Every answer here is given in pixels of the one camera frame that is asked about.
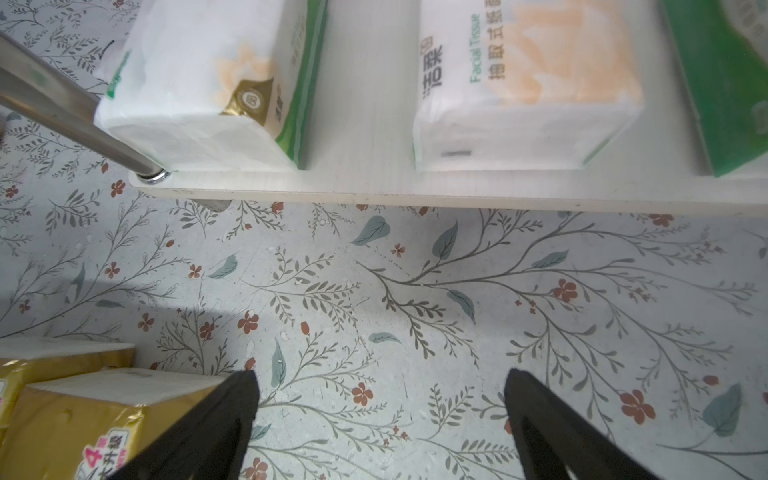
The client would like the white tissue pack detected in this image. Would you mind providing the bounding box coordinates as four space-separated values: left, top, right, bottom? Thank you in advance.
660 0 767 179
94 1 328 172
413 1 644 172

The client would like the white two-tier shelf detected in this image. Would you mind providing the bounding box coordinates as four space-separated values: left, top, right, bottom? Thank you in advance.
127 1 767 216

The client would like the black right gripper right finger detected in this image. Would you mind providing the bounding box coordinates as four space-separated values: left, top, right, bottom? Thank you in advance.
504 369 656 479

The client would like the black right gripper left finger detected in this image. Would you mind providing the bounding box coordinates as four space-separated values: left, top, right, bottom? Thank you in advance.
111 370 260 479

